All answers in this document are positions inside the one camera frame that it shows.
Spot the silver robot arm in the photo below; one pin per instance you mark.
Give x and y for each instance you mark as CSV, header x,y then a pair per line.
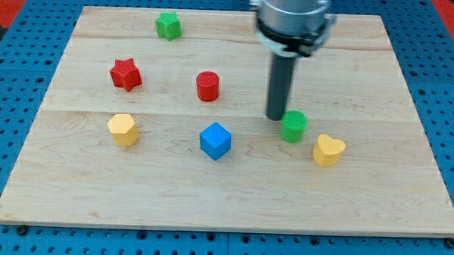
x,y
292,28

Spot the blue cube block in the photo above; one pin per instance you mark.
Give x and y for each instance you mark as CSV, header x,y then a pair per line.
x,y
215,141

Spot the red cylinder block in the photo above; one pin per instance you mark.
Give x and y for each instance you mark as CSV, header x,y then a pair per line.
x,y
207,86

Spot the green cylinder block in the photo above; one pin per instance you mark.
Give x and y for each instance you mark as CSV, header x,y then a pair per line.
x,y
293,125

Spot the light wooden board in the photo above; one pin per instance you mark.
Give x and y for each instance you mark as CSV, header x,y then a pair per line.
x,y
70,172

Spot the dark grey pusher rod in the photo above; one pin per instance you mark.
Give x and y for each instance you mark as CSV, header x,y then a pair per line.
x,y
280,79

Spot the yellow heart block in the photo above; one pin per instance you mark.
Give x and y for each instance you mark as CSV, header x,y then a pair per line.
x,y
327,150

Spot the yellow hexagon block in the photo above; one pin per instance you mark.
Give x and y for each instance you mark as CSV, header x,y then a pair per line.
x,y
123,130

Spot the red star block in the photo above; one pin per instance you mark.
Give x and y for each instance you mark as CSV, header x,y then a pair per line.
x,y
125,74

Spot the green star block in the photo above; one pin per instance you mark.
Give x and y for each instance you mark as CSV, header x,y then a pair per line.
x,y
168,25

